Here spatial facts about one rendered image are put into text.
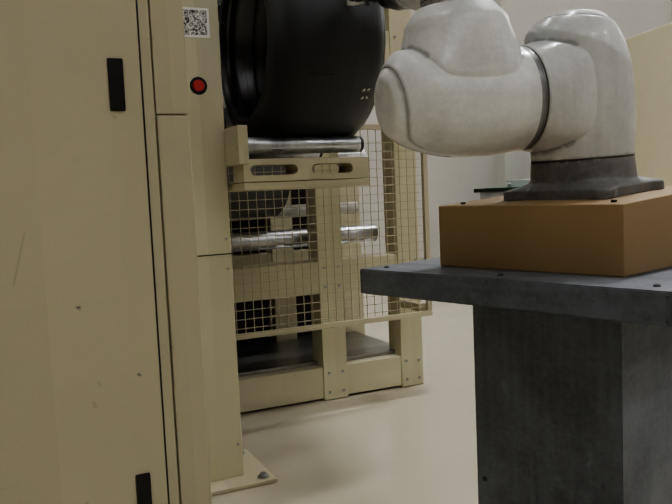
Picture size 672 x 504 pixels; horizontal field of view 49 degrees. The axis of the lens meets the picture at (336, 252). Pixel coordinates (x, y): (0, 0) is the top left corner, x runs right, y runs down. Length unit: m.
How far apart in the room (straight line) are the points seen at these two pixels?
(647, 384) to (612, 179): 0.30
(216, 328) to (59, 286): 0.94
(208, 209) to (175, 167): 0.84
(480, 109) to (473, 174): 7.65
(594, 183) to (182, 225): 0.61
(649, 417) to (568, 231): 0.30
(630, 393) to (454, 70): 0.50
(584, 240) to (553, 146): 0.17
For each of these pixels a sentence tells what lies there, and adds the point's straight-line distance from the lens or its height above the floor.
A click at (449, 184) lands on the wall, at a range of 8.36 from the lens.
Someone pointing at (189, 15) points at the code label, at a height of 1.24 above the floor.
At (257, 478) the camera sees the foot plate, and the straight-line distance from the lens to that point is 2.11.
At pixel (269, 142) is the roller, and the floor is 0.91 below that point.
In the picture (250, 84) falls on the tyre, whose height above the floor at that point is 1.12.
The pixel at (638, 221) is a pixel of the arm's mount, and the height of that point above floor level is 0.72.
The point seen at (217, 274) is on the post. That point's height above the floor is 0.57.
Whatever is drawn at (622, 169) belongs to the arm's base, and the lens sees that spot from 1.17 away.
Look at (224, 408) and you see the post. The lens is 2.06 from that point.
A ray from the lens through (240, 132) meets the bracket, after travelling 1.89.
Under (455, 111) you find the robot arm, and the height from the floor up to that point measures 0.88.
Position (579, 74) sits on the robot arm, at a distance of 1.13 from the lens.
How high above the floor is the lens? 0.78
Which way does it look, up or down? 5 degrees down
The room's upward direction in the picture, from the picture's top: 3 degrees counter-clockwise
